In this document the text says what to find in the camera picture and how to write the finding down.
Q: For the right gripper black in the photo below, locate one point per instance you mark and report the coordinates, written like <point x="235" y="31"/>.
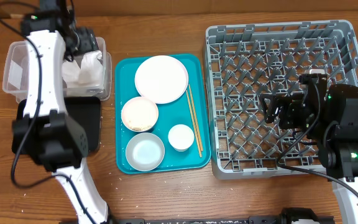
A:
<point x="287" y="104"/>

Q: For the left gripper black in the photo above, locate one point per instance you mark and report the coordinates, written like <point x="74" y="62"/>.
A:
<point x="87" y="41"/>

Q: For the white napkin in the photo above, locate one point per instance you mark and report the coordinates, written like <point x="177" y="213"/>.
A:
<point x="89" y="73"/>

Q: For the wooden chopstick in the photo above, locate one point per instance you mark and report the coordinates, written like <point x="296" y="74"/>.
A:
<point x="195" y="116"/>
<point x="194" y="124"/>

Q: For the white round plate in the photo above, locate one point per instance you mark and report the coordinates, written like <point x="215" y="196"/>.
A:
<point x="162" y="79"/>

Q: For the pink bowl with rice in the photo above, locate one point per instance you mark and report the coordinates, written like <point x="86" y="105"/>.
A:
<point x="139" y="114"/>

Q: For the white paper cup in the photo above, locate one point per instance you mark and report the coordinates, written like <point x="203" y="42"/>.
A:
<point x="181" y="137"/>

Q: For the grey white bowl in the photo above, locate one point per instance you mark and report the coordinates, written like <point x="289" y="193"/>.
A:
<point x="145" y="152"/>

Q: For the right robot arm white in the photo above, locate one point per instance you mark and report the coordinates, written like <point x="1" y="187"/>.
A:
<point x="328" y="115"/>

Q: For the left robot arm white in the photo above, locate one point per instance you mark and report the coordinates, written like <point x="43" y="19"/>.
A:
<point x="46" y="132"/>

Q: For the black waste tray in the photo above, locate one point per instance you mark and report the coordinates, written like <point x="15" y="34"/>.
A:
<point x="86" y="111"/>

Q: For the clear plastic bin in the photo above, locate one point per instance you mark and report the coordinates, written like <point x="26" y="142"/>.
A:
<point x="16" y="75"/>

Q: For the teal plastic tray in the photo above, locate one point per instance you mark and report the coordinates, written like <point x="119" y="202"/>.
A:
<point x="170" y="114"/>

